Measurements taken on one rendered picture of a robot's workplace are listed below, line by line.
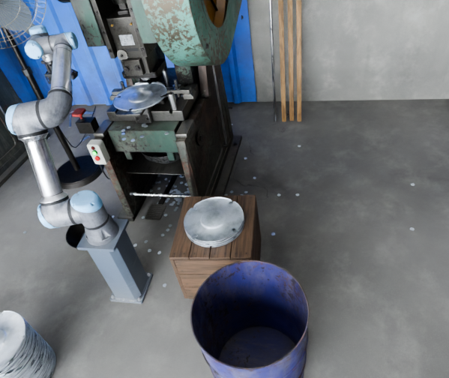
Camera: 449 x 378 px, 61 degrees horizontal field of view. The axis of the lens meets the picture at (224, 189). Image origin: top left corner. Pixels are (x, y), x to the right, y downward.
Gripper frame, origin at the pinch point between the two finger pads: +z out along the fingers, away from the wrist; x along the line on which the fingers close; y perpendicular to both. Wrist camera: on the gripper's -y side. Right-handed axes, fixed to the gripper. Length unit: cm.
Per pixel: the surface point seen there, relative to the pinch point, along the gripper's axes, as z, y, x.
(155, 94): 7.0, -40.9, -12.5
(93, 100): 79, 93, -133
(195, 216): 47, -69, 35
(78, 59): 38, 91, -133
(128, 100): 6.8, -27.5, -7.1
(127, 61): -12.1, -31.4, -12.1
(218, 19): -21, -74, -36
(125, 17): -32, -36, -15
